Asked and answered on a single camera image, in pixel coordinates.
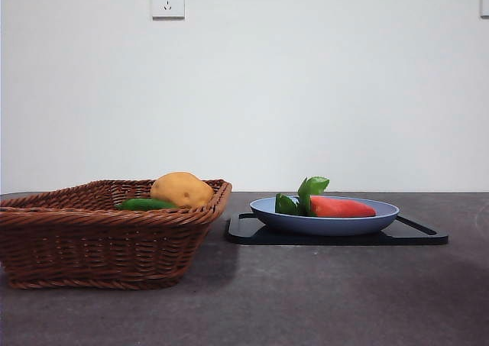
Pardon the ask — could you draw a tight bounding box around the orange carrot with green leaves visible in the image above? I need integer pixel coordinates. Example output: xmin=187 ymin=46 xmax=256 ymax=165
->
xmin=274 ymin=176 xmax=377 ymax=218

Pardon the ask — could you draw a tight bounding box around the yellow-brown potato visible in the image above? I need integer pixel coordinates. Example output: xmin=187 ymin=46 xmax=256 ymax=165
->
xmin=150 ymin=171 xmax=215 ymax=209

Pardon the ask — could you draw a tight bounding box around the black rectangular tray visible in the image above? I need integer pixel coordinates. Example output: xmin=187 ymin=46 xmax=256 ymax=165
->
xmin=225 ymin=212 xmax=449 ymax=247

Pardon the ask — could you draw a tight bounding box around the brown wicker basket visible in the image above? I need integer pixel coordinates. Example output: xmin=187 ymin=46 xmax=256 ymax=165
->
xmin=0 ymin=179 xmax=233 ymax=290

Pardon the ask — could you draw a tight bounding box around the blue round plate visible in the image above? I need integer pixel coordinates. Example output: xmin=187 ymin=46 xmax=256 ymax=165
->
xmin=249 ymin=196 xmax=400 ymax=237

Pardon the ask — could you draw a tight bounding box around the green pepper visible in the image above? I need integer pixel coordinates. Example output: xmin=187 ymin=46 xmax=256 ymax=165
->
xmin=115 ymin=197 xmax=180 ymax=211

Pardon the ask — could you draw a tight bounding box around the white wall socket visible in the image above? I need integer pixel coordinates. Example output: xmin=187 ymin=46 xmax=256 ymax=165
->
xmin=151 ymin=0 xmax=186 ymax=21

